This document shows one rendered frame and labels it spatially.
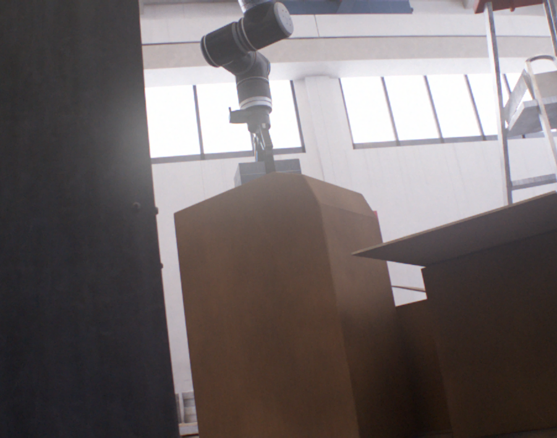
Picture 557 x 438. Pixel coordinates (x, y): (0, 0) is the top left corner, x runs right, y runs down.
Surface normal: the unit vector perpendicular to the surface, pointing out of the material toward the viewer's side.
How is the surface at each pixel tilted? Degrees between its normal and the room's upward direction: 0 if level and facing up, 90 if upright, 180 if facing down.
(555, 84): 76
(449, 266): 90
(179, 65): 90
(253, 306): 90
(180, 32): 90
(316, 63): 180
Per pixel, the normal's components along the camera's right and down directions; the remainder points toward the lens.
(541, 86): -0.15, -0.50
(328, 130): 0.15, -0.32
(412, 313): -0.62, -0.14
